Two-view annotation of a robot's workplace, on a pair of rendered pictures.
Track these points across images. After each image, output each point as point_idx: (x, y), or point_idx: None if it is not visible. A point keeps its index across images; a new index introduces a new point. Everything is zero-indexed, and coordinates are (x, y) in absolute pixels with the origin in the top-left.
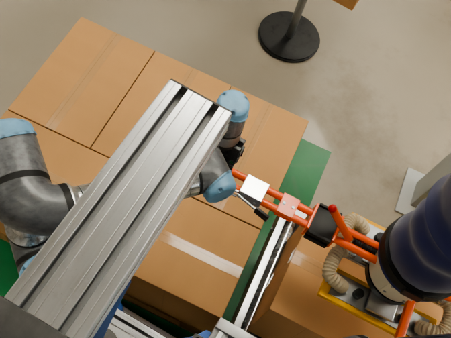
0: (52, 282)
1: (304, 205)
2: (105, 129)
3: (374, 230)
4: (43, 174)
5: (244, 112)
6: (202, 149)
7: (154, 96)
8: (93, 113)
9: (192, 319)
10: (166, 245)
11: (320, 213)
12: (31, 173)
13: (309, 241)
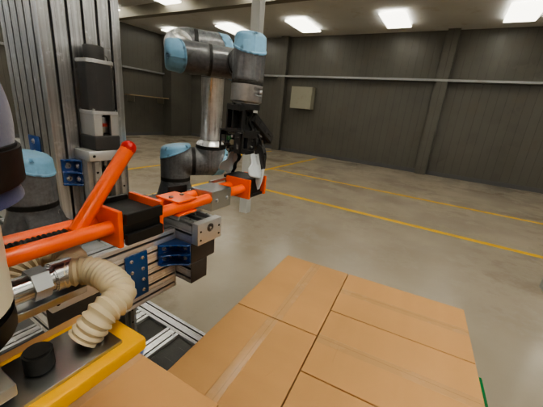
0: None
1: (169, 206)
2: (352, 320)
3: (69, 364)
4: (196, 34)
5: (238, 31)
6: None
7: (410, 358)
8: (365, 313)
9: None
10: (233, 357)
11: (145, 207)
12: (195, 29)
13: (149, 378)
